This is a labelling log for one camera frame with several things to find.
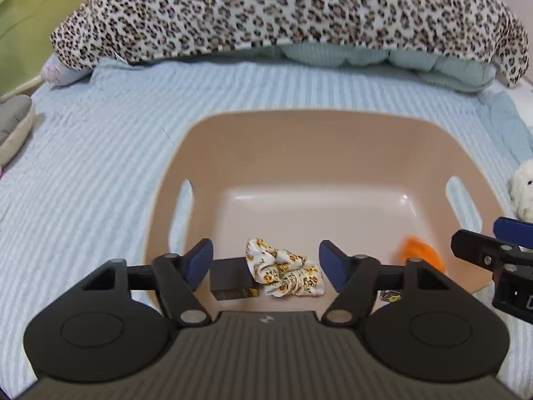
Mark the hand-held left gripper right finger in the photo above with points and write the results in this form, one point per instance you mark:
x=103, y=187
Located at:
x=333, y=267

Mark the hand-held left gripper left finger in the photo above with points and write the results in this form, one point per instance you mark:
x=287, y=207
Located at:
x=199, y=263

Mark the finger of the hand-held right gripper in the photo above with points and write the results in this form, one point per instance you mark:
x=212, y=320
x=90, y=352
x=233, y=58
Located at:
x=472, y=245
x=514, y=230

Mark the floral fabric scrunchie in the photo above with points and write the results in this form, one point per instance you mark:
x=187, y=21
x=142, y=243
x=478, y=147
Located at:
x=283, y=273

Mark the beige plastic basin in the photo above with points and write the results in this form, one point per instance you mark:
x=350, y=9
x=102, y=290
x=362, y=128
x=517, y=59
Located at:
x=316, y=166

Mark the small black box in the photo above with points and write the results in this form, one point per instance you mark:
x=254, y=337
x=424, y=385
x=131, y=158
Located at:
x=230, y=281

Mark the white plush toy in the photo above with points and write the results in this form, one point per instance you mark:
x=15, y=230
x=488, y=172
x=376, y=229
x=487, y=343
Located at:
x=522, y=189

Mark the orange plastic object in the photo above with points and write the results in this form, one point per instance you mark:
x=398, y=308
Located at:
x=418, y=252

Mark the small black yellow-print packet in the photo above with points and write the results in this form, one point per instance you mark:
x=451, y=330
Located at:
x=390, y=296

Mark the blue striped bed sheet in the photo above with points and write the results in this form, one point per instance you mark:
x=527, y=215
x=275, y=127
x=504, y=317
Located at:
x=104, y=154

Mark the pale green quilted comforter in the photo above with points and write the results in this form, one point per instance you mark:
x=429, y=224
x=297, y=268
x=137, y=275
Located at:
x=374, y=60

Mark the grey beige cushion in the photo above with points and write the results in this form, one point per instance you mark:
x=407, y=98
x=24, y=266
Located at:
x=12, y=127

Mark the pale pink cloth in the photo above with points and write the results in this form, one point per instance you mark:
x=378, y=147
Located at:
x=62, y=71

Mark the leopard print blanket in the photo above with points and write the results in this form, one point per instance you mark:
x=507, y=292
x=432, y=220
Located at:
x=287, y=8

